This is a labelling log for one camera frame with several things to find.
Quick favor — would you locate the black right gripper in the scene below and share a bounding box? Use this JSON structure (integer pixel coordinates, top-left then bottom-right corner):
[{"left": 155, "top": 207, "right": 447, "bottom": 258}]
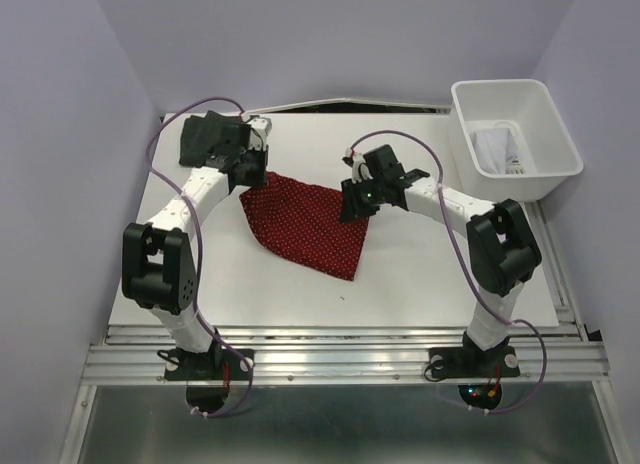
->
[{"left": 336, "top": 175, "right": 385, "bottom": 223}]

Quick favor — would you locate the red dotted skirt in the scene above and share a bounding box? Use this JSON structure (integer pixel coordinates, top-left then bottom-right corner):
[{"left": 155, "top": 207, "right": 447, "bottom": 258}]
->
[{"left": 240, "top": 172, "right": 369, "bottom": 281}]

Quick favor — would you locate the dark grey dotted skirt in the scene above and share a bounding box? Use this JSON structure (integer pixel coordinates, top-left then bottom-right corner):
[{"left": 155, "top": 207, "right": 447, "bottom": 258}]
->
[{"left": 179, "top": 111, "right": 250, "bottom": 168}]

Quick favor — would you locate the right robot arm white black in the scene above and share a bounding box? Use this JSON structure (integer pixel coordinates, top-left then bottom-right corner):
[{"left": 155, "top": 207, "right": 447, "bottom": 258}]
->
[{"left": 340, "top": 145, "right": 542, "bottom": 381}]

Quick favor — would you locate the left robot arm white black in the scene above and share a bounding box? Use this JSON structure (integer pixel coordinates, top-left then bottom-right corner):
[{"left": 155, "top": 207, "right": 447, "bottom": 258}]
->
[{"left": 121, "top": 112, "right": 272, "bottom": 381}]

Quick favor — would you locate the white garment in bin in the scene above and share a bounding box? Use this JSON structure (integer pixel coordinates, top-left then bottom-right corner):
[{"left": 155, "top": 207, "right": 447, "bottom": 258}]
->
[{"left": 471, "top": 127, "right": 525, "bottom": 175}]

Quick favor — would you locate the white plastic bin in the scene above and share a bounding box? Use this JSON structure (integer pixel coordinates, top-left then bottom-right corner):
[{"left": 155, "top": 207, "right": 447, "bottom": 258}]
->
[{"left": 448, "top": 79, "right": 584, "bottom": 202}]

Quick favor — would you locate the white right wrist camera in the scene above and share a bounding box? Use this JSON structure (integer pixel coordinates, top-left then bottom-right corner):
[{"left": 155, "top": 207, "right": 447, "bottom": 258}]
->
[{"left": 342, "top": 148, "right": 373, "bottom": 183}]

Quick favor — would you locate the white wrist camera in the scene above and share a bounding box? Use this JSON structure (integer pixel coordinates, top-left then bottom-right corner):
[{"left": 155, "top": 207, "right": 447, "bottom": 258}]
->
[
  {"left": 342, "top": 148, "right": 373, "bottom": 183},
  {"left": 246, "top": 115, "right": 272, "bottom": 151}
]

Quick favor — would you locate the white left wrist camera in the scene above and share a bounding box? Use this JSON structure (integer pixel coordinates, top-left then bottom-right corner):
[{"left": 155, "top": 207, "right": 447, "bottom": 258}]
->
[{"left": 246, "top": 115, "right": 272, "bottom": 151}]

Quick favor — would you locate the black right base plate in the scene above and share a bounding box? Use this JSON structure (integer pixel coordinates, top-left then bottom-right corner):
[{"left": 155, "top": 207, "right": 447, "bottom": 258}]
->
[{"left": 424, "top": 346, "right": 521, "bottom": 382}]

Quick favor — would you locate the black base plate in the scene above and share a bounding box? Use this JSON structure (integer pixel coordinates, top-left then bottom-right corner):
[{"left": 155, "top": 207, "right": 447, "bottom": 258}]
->
[
  {"left": 424, "top": 346, "right": 521, "bottom": 382},
  {"left": 156, "top": 348, "right": 249, "bottom": 382}
]

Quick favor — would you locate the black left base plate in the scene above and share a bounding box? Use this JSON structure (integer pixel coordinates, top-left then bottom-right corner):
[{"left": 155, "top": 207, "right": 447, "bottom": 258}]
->
[{"left": 156, "top": 348, "right": 249, "bottom": 382}]

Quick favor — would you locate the aluminium rail frame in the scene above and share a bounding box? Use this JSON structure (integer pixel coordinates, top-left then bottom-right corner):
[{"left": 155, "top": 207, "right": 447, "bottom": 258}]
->
[{"left": 81, "top": 325, "right": 610, "bottom": 386}]

